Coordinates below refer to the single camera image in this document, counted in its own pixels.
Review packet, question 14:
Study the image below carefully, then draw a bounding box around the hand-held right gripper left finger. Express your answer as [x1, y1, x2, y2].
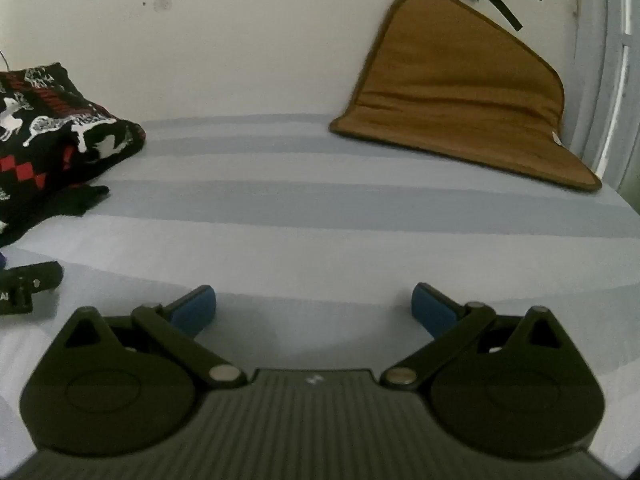
[64, 284, 247, 390]

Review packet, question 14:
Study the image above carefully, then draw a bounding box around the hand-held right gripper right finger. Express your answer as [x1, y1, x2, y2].
[380, 282, 567, 390]

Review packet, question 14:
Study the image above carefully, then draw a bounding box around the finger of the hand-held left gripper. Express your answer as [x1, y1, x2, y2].
[0, 260, 65, 317]

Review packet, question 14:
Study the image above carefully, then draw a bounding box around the black printed knit garment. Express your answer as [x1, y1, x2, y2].
[0, 62, 147, 249]

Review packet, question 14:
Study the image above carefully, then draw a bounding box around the brown cushion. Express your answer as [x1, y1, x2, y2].
[329, 0, 604, 194]

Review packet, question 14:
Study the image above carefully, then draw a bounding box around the white window frame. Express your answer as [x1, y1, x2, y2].
[572, 0, 640, 196]

